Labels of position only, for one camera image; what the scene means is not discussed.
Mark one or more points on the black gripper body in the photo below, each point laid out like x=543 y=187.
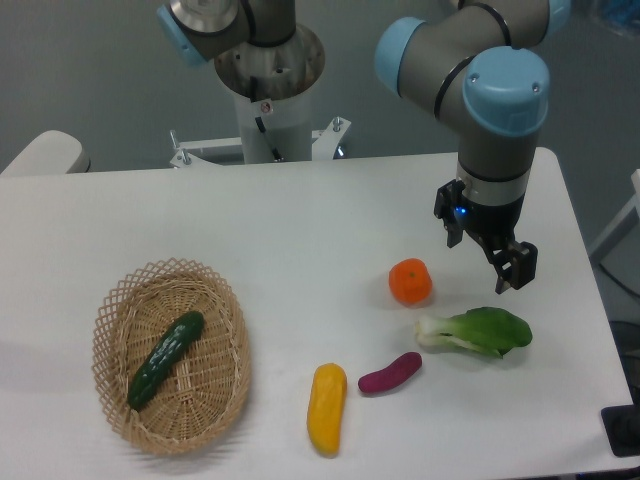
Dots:
x=491 y=226

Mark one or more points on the green bok choy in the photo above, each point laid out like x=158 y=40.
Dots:
x=489 y=331

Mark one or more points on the yellow squash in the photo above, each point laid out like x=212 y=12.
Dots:
x=325 y=409

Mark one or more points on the woven wicker basket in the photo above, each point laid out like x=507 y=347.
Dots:
x=206 y=389

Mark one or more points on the white furniture at right edge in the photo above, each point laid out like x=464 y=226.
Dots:
x=619 y=227

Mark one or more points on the orange tangerine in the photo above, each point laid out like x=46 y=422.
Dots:
x=410 y=282

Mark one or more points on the black device at table edge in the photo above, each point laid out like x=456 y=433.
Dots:
x=621 y=424

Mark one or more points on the purple sweet potato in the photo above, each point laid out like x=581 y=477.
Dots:
x=392 y=376

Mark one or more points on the white chair armrest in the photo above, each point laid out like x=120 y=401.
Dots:
x=51 y=153

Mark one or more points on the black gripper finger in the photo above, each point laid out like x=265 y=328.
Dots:
x=515 y=265
x=447 y=200

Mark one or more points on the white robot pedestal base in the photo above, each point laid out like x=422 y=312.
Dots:
x=272 y=91

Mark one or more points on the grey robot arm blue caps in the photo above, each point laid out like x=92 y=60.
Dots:
x=475 y=72

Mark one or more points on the green cucumber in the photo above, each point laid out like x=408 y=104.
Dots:
x=169 y=349

